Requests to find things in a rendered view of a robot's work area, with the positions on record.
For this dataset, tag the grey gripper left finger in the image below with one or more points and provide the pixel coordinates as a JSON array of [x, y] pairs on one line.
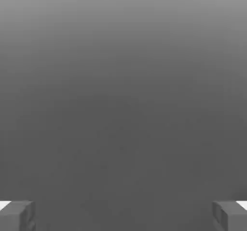
[[15, 216]]

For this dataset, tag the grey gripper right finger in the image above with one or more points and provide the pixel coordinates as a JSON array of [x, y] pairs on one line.
[[232, 216]]

